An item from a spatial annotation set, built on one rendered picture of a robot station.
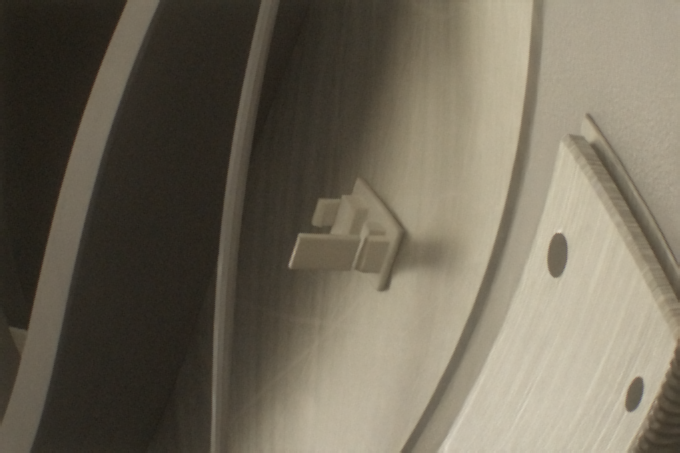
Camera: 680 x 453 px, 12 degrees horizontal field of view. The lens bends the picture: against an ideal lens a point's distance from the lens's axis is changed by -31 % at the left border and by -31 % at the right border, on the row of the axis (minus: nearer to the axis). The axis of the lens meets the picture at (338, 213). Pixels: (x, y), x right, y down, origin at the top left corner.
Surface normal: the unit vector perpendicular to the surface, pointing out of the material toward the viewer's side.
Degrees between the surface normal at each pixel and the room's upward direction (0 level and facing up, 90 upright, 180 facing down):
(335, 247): 115
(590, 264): 90
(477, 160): 90
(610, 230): 90
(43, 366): 90
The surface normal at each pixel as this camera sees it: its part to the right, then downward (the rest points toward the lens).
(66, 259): -0.87, -0.04
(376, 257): 0.40, 0.53
